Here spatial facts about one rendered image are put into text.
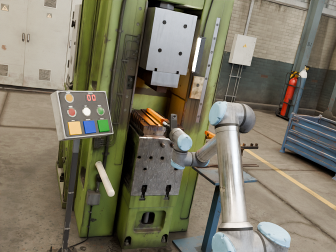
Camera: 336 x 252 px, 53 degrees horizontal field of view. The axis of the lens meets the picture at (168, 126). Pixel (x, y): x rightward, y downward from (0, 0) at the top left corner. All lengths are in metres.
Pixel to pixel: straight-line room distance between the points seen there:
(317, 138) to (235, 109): 4.31
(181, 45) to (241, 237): 1.35
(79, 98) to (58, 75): 5.46
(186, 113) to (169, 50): 0.55
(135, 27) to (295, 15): 8.44
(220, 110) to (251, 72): 8.34
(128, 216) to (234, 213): 1.22
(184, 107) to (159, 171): 0.53
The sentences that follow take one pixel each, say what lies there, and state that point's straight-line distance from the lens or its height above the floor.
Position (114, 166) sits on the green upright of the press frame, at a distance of 2.58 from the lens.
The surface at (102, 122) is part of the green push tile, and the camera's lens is 2.13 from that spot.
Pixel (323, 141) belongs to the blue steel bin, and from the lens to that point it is 5.79.
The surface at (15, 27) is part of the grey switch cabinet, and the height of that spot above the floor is 1.24.
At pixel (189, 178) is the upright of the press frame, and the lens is 2.85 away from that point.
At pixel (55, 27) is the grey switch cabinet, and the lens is 7.43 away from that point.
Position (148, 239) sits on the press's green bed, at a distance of 2.75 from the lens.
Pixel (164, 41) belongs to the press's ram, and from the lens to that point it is 2.30.
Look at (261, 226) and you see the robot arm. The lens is 1.63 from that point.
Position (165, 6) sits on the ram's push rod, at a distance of 2.50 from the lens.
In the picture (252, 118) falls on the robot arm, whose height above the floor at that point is 1.30.
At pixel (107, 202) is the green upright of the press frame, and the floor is 0.30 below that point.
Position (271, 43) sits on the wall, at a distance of 10.13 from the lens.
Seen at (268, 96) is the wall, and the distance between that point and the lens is 10.42.
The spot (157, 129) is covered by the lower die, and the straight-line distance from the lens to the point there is 2.41.
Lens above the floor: 1.61
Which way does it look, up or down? 15 degrees down
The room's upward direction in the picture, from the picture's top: 10 degrees clockwise
